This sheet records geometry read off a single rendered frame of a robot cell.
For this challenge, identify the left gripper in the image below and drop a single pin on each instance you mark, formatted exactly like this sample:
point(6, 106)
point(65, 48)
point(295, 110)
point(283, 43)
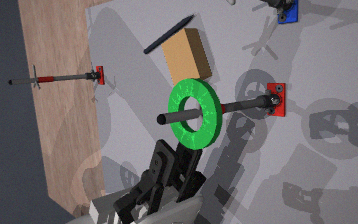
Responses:
point(162, 194)

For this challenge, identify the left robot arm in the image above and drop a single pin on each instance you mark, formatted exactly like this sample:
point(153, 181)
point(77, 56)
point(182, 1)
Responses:
point(101, 209)

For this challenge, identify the green ring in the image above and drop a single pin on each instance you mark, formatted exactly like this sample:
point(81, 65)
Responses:
point(211, 108)

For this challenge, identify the black pen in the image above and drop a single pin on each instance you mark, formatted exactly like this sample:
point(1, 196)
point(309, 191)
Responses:
point(167, 34)

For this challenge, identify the tan cardboard box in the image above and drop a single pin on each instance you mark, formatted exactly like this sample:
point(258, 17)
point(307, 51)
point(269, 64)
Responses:
point(185, 56)

